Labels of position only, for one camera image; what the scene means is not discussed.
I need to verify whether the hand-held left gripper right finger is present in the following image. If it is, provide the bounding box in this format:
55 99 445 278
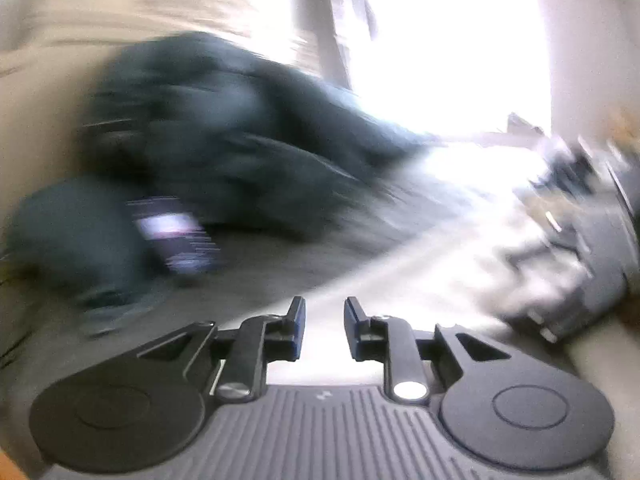
344 296 512 405

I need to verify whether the blue book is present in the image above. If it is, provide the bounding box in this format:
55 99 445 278
122 195 224 277

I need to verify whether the teal duvet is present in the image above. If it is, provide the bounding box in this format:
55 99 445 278
82 30 446 243

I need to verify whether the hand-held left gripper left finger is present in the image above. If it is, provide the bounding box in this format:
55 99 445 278
135 296 307 403

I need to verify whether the cream carved headboard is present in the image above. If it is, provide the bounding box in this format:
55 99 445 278
0 0 321 81

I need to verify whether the teal pillow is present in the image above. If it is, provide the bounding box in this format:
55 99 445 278
2 175 156 311

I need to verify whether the grey curtain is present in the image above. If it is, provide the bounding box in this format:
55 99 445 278
295 0 358 88

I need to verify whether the cream white towel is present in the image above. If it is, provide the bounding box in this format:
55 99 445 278
220 145 591 386

